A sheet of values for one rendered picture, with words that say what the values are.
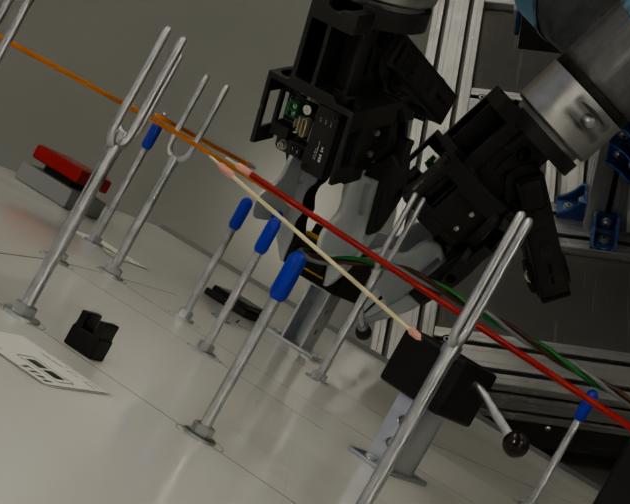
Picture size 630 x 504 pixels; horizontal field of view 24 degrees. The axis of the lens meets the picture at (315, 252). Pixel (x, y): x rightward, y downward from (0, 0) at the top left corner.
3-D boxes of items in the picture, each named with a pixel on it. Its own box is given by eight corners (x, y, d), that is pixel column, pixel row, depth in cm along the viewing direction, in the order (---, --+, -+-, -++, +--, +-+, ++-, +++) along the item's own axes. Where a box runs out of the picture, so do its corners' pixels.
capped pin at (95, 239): (104, 248, 105) (176, 117, 104) (99, 248, 103) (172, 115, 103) (86, 238, 105) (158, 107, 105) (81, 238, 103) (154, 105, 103)
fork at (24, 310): (17, 308, 65) (170, 29, 64) (47, 328, 64) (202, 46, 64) (-7, 304, 63) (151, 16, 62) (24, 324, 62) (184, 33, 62)
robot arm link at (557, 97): (602, 112, 119) (634, 144, 111) (560, 150, 120) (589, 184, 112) (545, 48, 116) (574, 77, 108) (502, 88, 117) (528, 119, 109)
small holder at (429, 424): (454, 527, 71) (527, 399, 71) (334, 439, 77) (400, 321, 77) (501, 541, 75) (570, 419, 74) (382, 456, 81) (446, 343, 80)
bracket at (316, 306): (324, 362, 110) (356, 305, 110) (311, 359, 108) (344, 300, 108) (277, 333, 112) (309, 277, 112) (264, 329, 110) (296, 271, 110)
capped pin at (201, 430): (207, 437, 60) (308, 254, 60) (219, 450, 59) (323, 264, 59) (177, 424, 59) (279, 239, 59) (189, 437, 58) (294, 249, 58)
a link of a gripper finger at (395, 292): (322, 283, 117) (406, 206, 116) (371, 329, 120) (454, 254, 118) (327, 299, 115) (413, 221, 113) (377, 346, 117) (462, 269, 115)
